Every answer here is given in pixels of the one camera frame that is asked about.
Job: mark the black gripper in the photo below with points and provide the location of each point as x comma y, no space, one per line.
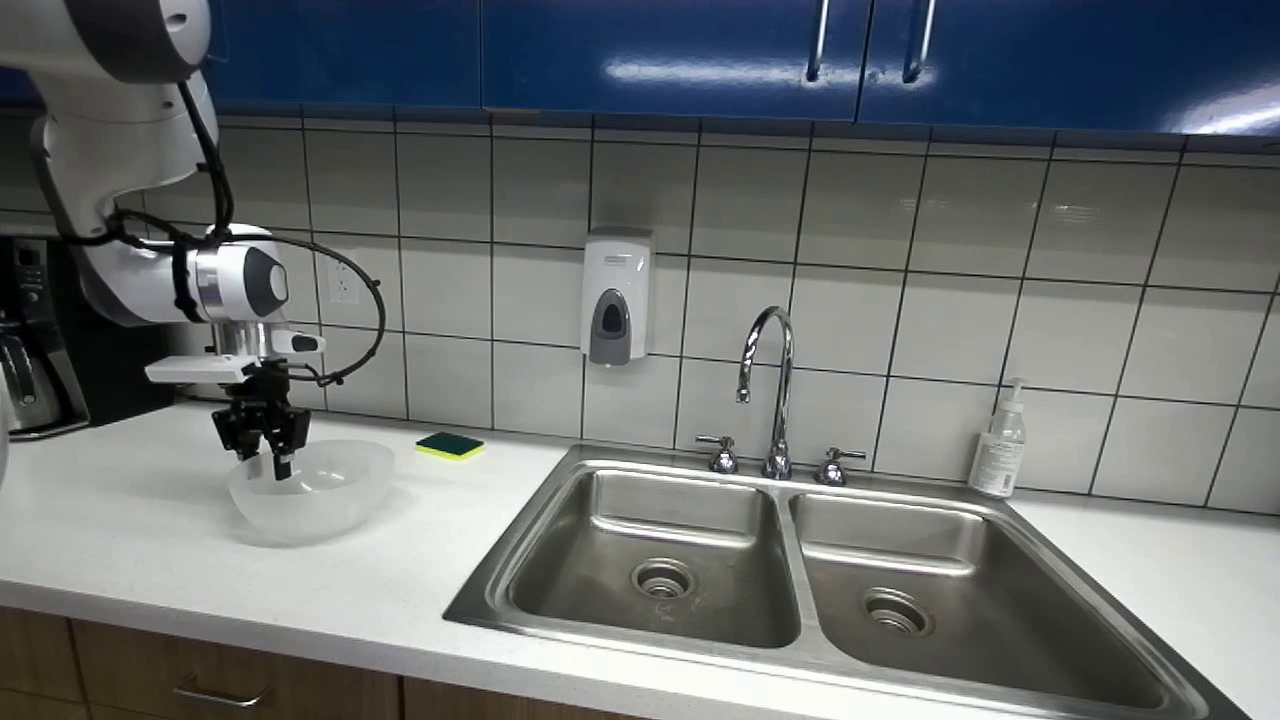
263,412

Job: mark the wooden lower cabinet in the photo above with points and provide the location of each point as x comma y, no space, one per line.
62,671

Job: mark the clear plastic bowl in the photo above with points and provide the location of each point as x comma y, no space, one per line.
331,489

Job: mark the white pump soap bottle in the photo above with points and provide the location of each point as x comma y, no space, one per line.
1000,445

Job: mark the stainless steel double sink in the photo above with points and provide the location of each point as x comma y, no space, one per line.
897,589

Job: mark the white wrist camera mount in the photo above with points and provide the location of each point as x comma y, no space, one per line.
255,347

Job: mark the yellow green sponge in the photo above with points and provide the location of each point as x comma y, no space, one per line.
450,445

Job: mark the silver upper cabinet handle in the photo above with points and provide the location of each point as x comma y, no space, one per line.
818,51
922,42

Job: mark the left chrome faucet knob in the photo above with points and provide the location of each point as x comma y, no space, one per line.
725,452

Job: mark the chrome faucet knob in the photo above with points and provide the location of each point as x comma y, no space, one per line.
832,467
725,452

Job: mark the black coffee maker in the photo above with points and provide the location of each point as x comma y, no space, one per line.
62,363

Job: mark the silver lower drawer handle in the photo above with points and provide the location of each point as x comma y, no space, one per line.
235,700

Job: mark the blue upper cabinet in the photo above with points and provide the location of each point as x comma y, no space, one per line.
997,64

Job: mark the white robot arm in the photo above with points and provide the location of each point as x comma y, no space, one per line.
126,111

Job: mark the right chrome faucet knob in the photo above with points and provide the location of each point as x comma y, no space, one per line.
832,467

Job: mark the white wall soap dispenser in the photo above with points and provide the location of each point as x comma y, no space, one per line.
615,306

